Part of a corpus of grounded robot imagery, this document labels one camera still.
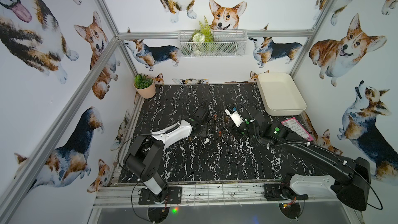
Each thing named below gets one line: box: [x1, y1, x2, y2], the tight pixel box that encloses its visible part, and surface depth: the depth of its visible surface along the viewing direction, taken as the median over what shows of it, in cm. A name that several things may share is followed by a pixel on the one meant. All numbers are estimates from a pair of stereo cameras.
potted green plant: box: [133, 73, 156, 99], surface depth 106 cm
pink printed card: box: [280, 116, 315, 142], surface depth 100 cm
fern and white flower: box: [188, 15, 215, 55], surface depth 85 cm
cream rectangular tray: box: [257, 72, 307, 117], surface depth 112 cm
